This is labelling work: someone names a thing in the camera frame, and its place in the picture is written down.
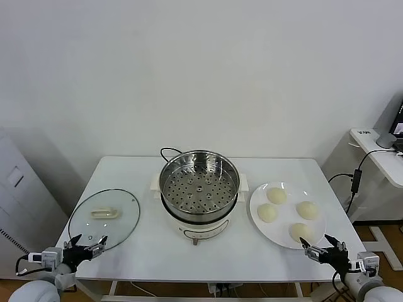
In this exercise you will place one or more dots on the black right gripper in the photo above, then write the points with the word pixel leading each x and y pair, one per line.
pixel 333 258

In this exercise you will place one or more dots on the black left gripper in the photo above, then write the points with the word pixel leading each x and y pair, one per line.
pixel 74 256

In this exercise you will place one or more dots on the white steamed baozi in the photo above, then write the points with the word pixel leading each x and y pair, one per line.
pixel 300 232
pixel 267 213
pixel 276 195
pixel 307 210

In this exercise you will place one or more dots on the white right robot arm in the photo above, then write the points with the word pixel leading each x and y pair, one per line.
pixel 368 291

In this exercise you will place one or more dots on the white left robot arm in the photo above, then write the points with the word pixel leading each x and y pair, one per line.
pixel 34 291

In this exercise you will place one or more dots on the perforated steel steamer basket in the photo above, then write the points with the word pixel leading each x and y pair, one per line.
pixel 214 195

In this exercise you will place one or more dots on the white round plate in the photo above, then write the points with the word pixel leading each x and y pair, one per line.
pixel 277 229

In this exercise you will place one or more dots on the white table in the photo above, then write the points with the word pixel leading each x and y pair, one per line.
pixel 157 251

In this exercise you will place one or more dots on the grey metal cabinet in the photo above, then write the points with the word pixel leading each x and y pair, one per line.
pixel 22 204

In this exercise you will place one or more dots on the white side desk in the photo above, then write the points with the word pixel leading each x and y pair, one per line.
pixel 382 163

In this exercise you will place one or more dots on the cream electric cooker base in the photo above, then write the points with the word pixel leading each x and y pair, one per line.
pixel 201 228

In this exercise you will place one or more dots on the grey desk stand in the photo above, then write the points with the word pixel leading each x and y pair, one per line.
pixel 386 140

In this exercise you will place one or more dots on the black laptop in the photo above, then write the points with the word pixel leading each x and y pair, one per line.
pixel 398 122

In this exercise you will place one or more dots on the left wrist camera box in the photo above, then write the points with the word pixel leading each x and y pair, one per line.
pixel 47 256

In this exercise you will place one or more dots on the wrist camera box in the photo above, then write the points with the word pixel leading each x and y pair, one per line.
pixel 368 261
pixel 47 256

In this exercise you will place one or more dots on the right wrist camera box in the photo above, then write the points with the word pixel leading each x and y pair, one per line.
pixel 368 261

